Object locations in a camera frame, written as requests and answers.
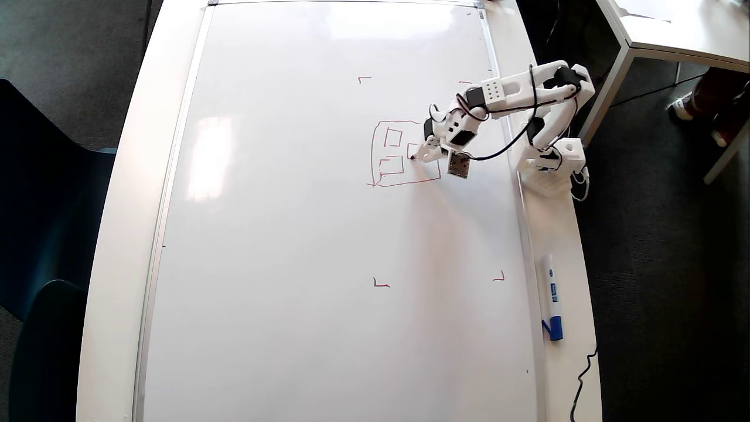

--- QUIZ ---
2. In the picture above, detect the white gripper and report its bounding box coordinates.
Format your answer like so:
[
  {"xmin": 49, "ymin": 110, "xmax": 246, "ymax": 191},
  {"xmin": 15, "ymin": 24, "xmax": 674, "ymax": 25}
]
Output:
[{"xmin": 411, "ymin": 103, "xmax": 488, "ymax": 164}]

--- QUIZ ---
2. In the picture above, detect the blue whiteboard marker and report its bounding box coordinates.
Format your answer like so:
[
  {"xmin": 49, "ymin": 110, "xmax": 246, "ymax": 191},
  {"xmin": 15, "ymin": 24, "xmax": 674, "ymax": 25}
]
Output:
[{"xmin": 540, "ymin": 253, "xmax": 564, "ymax": 342}]

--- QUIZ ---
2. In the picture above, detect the white side table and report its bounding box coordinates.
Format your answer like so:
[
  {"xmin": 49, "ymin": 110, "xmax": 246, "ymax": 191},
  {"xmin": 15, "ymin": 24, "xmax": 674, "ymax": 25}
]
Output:
[{"xmin": 577, "ymin": 0, "xmax": 750, "ymax": 185}]

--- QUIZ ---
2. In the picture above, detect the dark red trouser leg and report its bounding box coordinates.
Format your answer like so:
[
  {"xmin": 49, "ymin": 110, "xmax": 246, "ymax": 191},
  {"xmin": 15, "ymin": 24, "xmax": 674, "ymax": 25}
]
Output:
[{"xmin": 688, "ymin": 67, "xmax": 750, "ymax": 141}]

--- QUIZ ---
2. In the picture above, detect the dark blue chair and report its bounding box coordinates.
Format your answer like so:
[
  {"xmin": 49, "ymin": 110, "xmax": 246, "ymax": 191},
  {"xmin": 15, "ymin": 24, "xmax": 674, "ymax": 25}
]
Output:
[
  {"xmin": 0, "ymin": 79, "xmax": 118, "ymax": 320},
  {"xmin": 9, "ymin": 280, "xmax": 90, "ymax": 422}
]

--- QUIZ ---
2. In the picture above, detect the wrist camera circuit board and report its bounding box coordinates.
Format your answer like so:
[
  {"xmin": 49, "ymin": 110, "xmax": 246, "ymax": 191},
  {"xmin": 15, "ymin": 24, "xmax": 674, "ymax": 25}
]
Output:
[{"xmin": 447, "ymin": 151, "xmax": 471, "ymax": 179}]

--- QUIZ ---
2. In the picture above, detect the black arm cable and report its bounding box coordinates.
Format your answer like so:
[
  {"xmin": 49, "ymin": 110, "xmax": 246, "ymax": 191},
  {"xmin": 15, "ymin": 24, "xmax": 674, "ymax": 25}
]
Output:
[{"xmin": 468, "ymin": 63, "xmax": 538, "ymax": 161}]

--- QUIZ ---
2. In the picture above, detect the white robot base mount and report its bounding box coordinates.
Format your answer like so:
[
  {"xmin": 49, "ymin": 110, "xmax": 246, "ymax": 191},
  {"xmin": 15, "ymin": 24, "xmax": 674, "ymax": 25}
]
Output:
[{"xmin": 513, "ymin": 149, "xmax": 578, "ymax": 198}]

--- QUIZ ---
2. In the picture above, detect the white cable at base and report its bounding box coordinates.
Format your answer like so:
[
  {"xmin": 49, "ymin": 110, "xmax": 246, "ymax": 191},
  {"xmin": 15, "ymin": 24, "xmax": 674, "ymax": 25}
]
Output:
[{"xmin": 571, "ymin": 167, "xmax": 590, "ymax": 203}]

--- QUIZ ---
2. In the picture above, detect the white whiteboard with metal frame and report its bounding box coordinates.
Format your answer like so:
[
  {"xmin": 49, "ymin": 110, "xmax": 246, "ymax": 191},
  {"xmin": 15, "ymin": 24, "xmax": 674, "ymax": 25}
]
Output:
[{"xmin": 132, "ymin": 0, "xmax": 548, "ymax": 422}]

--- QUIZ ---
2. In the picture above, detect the black floor cable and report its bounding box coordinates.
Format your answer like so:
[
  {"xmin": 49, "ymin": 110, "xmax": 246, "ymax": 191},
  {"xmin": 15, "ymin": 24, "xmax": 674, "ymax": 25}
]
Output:
[{"xmin": 609, "ymin": 73, "xmax": 695, "ymax": 108}]

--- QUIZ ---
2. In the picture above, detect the black cable on table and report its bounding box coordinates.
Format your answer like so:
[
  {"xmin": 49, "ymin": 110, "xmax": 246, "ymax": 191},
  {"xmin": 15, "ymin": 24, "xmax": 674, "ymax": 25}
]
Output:
[{"xmin": 570, "ymin": 347, "xmax": 598, "ymax": 422}]

